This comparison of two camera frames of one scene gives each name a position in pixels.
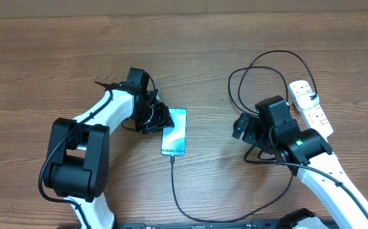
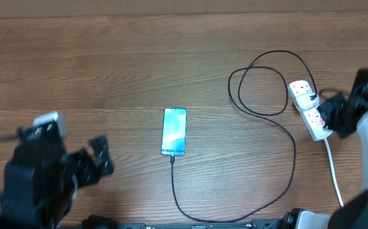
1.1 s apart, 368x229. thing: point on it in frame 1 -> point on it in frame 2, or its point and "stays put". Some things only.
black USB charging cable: (234, 71) stays put
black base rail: (260, 224) stays put
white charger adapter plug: (307, 100) stays put
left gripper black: (160, 119) -> (90, 169)
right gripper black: (251, 130) -> (345, 130)
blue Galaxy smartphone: (174, 138) stays put
